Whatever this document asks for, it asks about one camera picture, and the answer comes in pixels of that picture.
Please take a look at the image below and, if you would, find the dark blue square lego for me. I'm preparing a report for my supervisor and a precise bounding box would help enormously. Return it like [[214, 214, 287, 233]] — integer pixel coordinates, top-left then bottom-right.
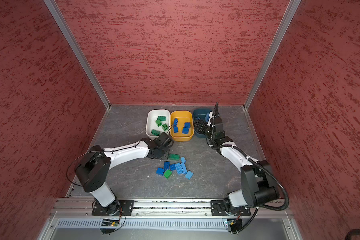
[[156, 168, 165, 176]]

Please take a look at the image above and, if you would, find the yellow plastic bin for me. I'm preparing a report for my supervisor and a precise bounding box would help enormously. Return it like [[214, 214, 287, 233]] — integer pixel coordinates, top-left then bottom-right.
[[170, 111, 195, 142]]

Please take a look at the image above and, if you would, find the light blue long lego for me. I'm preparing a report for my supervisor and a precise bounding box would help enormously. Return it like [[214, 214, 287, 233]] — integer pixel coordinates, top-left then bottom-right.
[[175, 163, 188, 175]]

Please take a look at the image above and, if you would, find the aluminium front rail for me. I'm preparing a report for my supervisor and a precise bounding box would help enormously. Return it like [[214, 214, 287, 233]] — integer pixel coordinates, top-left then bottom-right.
[[49, 197, 293, 220]]

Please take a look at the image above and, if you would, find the light blue small lego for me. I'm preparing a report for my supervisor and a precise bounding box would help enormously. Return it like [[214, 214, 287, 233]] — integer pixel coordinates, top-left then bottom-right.
[[185, 171, 194, 180]]

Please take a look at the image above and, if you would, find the green square lego brick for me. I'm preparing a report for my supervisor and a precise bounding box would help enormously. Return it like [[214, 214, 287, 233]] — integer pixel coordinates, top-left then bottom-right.
[[155, 120, 162, 127]]

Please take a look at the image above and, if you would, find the left aluminium corner post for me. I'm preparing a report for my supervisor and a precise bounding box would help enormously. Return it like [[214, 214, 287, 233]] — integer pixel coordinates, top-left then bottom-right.
[[44, 0, 112, 110]]

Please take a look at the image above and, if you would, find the dark teal plastic bin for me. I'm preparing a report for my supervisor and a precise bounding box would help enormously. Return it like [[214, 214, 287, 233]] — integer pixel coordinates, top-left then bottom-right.
[[193, 108, 213, 138]]

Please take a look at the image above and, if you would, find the dark blue lego brick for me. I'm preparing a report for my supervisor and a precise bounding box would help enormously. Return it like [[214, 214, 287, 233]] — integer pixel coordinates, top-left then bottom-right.
[[173, 118, 179, 127]]

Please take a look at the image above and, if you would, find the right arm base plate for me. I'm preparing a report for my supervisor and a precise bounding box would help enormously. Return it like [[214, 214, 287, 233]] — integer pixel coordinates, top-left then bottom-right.
[[210, 198, 251, 217]]

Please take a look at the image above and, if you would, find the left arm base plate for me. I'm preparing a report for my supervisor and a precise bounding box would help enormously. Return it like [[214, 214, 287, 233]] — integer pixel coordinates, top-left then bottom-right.
[[92, 200, 135, 217]]

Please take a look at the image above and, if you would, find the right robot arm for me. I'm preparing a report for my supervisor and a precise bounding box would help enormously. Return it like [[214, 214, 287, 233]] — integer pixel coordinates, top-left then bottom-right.
[[194, 116, 290, 211]]

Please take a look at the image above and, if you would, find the green studded lego brick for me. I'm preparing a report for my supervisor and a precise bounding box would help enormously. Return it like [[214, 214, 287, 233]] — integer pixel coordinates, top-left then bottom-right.
[[157, 116, 167, 122]]

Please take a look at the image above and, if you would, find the green eight-stud lego brick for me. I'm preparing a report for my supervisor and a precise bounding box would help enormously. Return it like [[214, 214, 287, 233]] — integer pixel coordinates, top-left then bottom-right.
[[168, 154, 180, 161]]

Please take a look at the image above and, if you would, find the dark blue hollow lego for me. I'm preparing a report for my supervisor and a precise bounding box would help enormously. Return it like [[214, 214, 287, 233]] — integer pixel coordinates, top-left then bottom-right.
[[164, 161, 170, 171]]

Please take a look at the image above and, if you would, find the bright green lego brick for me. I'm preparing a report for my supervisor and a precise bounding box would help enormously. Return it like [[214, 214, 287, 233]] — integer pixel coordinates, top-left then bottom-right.
[[163, 170, 172, 179]]

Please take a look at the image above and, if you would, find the right aluminium corner post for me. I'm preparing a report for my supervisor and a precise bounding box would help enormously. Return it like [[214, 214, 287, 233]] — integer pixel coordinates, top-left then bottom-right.
[[244, 0, 301, 111]]

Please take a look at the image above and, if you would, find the aluminium corner post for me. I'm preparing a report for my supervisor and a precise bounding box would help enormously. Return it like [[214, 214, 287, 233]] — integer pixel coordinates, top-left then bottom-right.
[[244, 0, 301, 111], [44, 0, 112, 110]]

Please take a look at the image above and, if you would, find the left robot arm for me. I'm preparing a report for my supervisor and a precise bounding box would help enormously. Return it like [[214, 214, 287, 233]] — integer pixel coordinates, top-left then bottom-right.
[[74, 133, 173, 217]]

